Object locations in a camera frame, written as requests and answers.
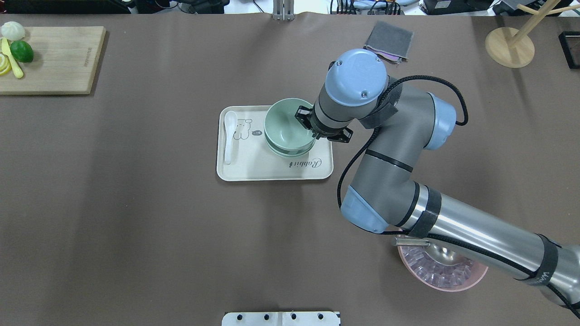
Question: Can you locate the green bowl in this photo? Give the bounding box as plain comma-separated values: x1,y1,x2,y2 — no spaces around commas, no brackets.
269,146,312,158
265,135,316,150
264,98,313,139

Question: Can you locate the white steamed bun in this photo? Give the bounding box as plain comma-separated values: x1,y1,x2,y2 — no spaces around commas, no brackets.
0,21,26,41

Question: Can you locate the green lime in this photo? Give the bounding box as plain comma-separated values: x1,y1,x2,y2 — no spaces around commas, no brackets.
9,40,34,62

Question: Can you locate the cream rabbit print tray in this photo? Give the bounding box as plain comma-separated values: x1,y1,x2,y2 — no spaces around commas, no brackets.
216,105,334,182

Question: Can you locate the yellow knife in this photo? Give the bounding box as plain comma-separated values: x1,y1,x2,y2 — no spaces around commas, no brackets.
1,37,24,79

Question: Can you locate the wooden cutting board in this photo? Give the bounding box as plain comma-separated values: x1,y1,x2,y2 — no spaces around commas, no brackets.
0,26,106,95

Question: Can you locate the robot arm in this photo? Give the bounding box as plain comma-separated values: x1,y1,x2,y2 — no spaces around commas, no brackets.
295,49,580,316

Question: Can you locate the black metal rack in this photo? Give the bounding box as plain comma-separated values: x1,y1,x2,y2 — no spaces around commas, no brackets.
558,31,580,69

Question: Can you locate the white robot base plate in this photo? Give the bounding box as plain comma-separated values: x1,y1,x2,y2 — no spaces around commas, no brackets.
221,311,342,326

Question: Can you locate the metal scoop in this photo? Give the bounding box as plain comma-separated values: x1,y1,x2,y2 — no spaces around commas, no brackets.
391,235,469,266

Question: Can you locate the pink bowl with ice cubes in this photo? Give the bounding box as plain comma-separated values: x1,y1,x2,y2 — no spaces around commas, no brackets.
398,246,488,292

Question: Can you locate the lemon slice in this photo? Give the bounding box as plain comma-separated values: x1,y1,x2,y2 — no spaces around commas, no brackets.
0,53,12,76

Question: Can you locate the green bowl on tray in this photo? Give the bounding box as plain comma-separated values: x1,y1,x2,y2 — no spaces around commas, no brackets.
269,146,312,158

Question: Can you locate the wooden mug tree stand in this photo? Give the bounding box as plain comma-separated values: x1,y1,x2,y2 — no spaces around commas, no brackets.
485,0,580,68

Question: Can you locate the white ceramic spoon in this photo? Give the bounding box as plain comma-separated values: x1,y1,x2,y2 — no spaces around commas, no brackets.
224,110,237,165

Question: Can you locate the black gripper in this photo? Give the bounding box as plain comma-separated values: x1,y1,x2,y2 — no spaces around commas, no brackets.
295,106,353,143

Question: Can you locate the grey folded cloth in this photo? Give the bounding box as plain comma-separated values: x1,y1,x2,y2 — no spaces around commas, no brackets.
363,21,414,64

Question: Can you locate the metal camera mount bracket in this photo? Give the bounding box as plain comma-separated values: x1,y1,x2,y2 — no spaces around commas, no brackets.
272,0,295,21

